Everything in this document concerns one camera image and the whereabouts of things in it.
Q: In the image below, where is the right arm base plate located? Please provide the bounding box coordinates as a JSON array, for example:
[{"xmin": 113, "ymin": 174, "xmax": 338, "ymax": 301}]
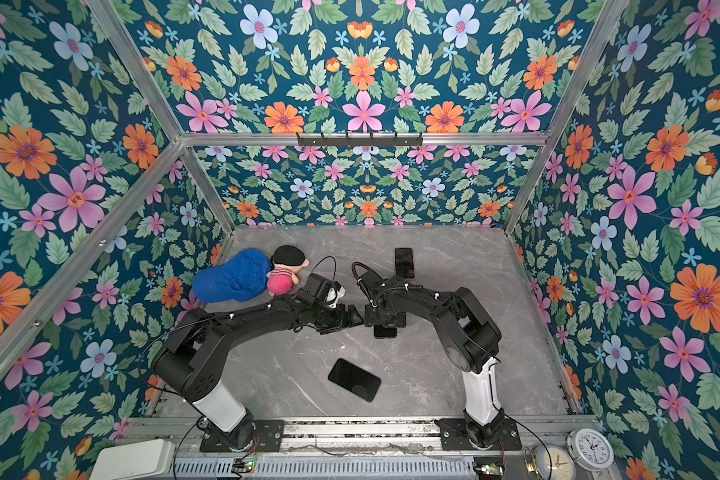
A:
[{"xmin": 434, "ymin": 417, "xmax": 522, "ymax": 451}]

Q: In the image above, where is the black phone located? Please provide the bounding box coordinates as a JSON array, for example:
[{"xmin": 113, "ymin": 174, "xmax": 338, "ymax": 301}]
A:
[
  {"xmin": 373, "ymin": 325, "xmax": 398, "ymax": 339},
  {"xmin": 394, "ymin": 247, "xmax": 415, "ymax": 279},
  {"xmin": 328, "ymin": 358, "xmax": 381, "ymax": 403}
]

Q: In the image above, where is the doll with black hair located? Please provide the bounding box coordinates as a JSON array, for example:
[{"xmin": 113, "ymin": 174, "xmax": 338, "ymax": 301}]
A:
[{"xmin": 266, "ymin": 245, "xmax": 309, "ymax": 296}]

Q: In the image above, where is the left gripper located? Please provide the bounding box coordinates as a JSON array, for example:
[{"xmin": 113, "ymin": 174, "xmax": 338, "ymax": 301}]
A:
[{"xmin": 311, "ymin": 301, "xmax": 367, "ymax": 335}]

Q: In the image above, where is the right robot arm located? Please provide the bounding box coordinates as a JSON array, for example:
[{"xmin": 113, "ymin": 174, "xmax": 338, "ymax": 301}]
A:
[{"xmin": 351, "ymin": 262, "xmax": 505, "ymax": 449}]

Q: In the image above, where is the metal hook rail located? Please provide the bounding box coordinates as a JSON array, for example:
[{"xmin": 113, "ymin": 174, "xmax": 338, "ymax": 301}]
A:
[{"xmin": 296, "ymin": 132, "xmax": 425, "ymax": 149}]

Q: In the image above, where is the white box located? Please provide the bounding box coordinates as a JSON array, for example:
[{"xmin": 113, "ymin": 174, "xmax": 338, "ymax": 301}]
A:
[{"xmin": 90, "ymin": 439, "xmax": 175, "ymax": 480}]

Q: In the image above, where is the brass alarm clock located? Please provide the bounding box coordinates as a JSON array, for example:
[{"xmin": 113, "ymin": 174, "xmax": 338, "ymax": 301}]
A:
[{"xmin": 525, "ymin": 445, "xmax": 577, "ymax": 480}]

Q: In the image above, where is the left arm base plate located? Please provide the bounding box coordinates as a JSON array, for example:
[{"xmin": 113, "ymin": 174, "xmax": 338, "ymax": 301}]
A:
[{"xmin": 199, "ymin": 420, "xmax": 285, "ymax": 453}]

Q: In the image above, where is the black phone front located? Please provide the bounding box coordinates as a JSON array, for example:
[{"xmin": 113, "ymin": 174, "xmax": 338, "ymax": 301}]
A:
[{"xmin": 328, "ymin": 358, "xmax": 381, "ymax": 403}]

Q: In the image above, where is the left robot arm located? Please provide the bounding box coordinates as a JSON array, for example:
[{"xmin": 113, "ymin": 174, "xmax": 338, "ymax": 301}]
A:
[{"xmin": 151, "ymin": 274, "xmax": 363, "ymax": 451}]

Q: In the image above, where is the white clock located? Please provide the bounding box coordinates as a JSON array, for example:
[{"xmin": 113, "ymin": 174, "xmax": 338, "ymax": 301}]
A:
[{"xmin": 567, "ymin": 428, "xmax": 615, "ymax": 472}]

